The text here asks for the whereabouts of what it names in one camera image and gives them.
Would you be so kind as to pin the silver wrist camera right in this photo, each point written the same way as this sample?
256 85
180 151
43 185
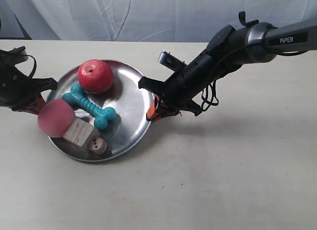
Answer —
168 60

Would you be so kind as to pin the red apple toy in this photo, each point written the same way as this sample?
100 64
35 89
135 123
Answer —
95 76

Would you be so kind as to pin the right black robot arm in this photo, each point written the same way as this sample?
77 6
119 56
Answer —
256 42

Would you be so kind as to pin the teal bone toy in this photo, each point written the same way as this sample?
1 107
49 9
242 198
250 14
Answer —
76 96

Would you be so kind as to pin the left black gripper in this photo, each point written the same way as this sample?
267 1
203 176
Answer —
17 90

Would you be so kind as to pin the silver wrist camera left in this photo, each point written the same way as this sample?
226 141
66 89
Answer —
17 55

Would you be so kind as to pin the white backdrop curtain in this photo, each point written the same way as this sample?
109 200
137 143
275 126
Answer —
141 20

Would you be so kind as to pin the wooden cube block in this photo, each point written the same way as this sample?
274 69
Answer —
80 133

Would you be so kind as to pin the pink peach toy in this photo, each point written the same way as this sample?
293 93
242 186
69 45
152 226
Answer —
55 118

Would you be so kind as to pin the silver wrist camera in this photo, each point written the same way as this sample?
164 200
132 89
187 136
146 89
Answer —
17 55
168 60

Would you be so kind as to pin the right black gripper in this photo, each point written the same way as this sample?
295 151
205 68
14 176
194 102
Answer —
180 88

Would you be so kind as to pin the round metal plate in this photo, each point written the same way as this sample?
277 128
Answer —
130 125

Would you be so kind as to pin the small wooden die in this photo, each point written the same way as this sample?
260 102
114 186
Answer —
98 146

